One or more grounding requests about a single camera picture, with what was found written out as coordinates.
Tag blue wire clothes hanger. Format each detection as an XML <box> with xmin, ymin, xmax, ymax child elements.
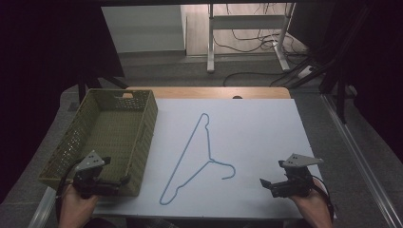
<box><xmin>159</xmin><ymin>112</ymin><xmax>238</xmax><ymax>206</ymax></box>

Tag aluminium rail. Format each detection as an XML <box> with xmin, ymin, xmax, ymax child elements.
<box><xmin>320</xmin><ymin>93</ymin><xmax>403</xmax><ymax>228</ymax></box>
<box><xmin>28</xmin><ymin>185</ymin><xmax>60</xmax><ymax>228</ymax></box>

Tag person's left hand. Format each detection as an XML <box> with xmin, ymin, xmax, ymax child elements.
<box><xmin>57</xmin><ymin>184</ymin><xmax>100</xmax><ymax>228</ymax></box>

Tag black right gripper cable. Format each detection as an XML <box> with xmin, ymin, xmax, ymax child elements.
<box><xmin>312</xmin><ymin>175</ymin><xmax>336</xmax><ymax>222</ymax></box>

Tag black stand legs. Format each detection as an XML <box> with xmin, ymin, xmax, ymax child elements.
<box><xmin>77</xmin><ymin>75</ymin><xmax>130</xmax><ymax>104</ymax></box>

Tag white metal desk frame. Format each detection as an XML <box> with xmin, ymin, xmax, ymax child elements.
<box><xmin>206</xmin><ymin>3</ymin><xmax>297</xmax><ymax>74</ymax></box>

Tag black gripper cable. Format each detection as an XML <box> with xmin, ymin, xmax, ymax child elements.
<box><xmin>55</xmin><ymin>160</ymin><xmax>84</xmax><ymax>223</ymax></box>
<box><xmin>312</xmin><ymin>175</ymin><xmax>336</xmax><ymax>222</ymax></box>

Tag wooden table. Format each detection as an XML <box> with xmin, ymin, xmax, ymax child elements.
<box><xmin>122</xmin><ymin>86</ymin><xmax>292</xmax><ymax>100</ymax></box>

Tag black metal stand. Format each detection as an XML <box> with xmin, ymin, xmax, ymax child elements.
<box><xmin>317</xmin><ymin>60</ymin><xmax>360</xmax><ymax>125</ymax></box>

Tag white power strip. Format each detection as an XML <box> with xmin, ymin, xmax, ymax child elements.
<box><xmin>297</xmin><ymin>65</ymin><xmax>316</xmax><ymax>80</ymax></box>

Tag black floor cables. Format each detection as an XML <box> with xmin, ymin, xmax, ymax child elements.
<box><xmin>212</xmin><ymin>3</ymin><xmax>324</xmax><ymax>88</ymax></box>

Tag white cabinet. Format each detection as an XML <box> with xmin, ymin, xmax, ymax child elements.
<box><xmin>101</xmin><ymin>4</ymin><xmax>187</xmax><ymax>54</ymax></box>

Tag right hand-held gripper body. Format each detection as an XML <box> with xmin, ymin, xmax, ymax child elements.
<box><xmin>271</xmin><ymin>153</ymin><xmax>324</xmax><ymax>200</ymax></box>

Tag white table sheet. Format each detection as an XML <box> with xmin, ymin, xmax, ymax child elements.
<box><xmin>92</xmin><ymin>98</ymin><xmax>323</xmax><ymax>220</ymax></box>

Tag person's right hand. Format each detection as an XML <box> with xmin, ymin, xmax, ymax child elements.
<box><xmin>288</xmin><ymin>178</ymin><xmax>335</xmax><ymax>228</ymax></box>

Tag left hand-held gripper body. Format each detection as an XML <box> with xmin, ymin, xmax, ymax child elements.
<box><xmin>71</xmin><ymin>149</ymin><xmax>123</xmax><ymax>200</ymax></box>

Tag black curtain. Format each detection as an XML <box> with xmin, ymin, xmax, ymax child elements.
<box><xmin>289</xmin><ymin>0</ymin><xmax>403</xmax><ymax>164</ymax></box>
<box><xmin>0</xmin><ymin>0</ymin><xmax>125</xmax><ymax>203</ymax></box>

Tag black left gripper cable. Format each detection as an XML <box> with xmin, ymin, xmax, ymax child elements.
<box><xmin>55</xmin><ymin>160</ymin><xmax>84</xmax><ymax>223</ymax></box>

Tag olive green woven basket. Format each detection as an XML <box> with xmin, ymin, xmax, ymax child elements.
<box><xmin>38</xmin><ymin>88</ymin><xmax>159</xmax><ymax>198</ymax></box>

